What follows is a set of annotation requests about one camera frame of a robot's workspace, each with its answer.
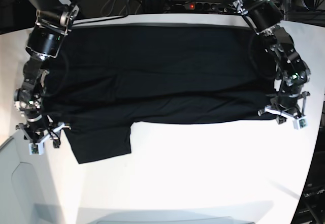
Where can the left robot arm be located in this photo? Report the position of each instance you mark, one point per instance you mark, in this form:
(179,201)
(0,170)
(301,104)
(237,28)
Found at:
(264,18)

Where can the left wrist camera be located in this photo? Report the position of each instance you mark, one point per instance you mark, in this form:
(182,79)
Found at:
(300,123)

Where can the black T-shirt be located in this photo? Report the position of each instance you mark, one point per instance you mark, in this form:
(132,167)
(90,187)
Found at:
(107,78)

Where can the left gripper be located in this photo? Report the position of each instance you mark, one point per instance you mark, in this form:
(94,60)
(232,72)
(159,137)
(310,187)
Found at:
(286,107)

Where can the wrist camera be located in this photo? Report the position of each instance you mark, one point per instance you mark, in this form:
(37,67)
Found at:
(37,148)
(300,123)

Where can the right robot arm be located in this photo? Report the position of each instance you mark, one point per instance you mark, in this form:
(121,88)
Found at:
(54,21)

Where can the black power strip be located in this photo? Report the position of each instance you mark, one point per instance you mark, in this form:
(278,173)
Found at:
(200,8)

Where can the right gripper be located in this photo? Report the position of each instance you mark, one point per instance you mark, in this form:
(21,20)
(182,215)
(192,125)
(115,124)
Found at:
(40,129)

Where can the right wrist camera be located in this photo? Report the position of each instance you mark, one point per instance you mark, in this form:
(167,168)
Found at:
(37,148)

